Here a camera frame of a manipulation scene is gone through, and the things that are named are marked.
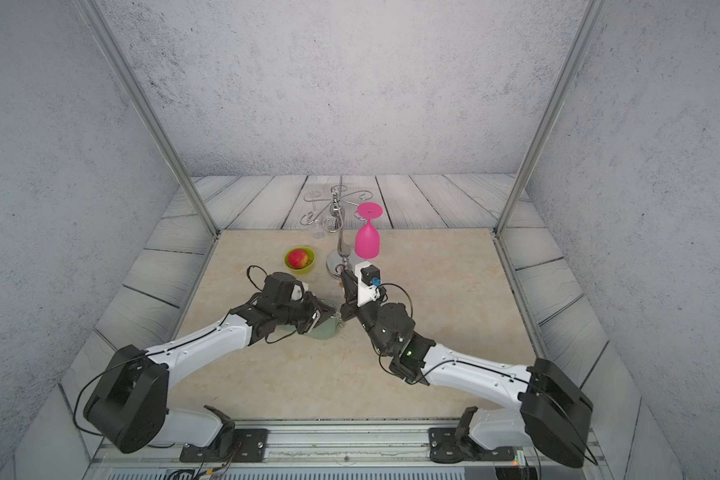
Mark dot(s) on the right aluminium frame post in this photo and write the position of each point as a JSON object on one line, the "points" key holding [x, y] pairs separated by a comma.
{"points": [[570, 67]]}

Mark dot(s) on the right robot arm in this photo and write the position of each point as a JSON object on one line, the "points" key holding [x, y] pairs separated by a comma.
{"points": [[539, 406]]}

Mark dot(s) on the clear hanging glass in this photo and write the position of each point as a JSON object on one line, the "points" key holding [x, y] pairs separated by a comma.
{"points": [[317, 219]]}

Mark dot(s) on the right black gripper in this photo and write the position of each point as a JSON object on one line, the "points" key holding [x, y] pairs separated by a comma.
{"points": [[351, 313]]}

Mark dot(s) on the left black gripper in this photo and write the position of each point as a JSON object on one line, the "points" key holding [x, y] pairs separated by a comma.
{"points": [[316, 314]]}

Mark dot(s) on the green bowl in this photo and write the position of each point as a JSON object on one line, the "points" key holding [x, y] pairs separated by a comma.
{"points": [[308, 268]]}

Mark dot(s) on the pink wine glass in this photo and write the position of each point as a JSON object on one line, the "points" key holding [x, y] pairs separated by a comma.
{"points": [[367, 240]]}

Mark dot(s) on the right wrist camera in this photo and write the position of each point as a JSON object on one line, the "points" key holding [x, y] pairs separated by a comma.
{"points": [[368, 283]]}

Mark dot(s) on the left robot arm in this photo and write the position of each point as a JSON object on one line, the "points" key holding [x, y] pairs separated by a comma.
{"points": [[129, 401]]}

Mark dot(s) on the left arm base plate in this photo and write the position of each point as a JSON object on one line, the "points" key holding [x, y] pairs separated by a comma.
{"points": [[246, 445]]}

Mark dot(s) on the aluminium frame post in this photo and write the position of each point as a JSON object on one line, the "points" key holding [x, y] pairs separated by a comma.
{"points": [[570, 67], [105, 39]]}

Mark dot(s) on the red apple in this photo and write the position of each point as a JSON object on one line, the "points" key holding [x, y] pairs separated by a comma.
{"points": [[298, 259]]}

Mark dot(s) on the left aluminium frame post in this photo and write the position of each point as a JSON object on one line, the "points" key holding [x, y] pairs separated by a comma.
{"points": [[105, 39]]}

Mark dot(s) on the silver glass holder stand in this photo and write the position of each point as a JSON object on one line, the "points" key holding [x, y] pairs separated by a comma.
{"points": [[342, 202]]}

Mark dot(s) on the green fabric pouch bag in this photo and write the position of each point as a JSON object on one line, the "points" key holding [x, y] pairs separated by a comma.
{"points": [[324, 324]]}

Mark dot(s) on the brown white plush keychain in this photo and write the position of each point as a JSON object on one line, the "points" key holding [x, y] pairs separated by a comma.
{"points": [[341, 315]]}

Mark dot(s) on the aluminium mounting rail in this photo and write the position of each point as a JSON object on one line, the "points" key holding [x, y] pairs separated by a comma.
{"points": [[351, 449]]}

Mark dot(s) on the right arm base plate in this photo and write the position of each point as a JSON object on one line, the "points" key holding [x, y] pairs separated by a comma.
{"points": [[447, 446]]}

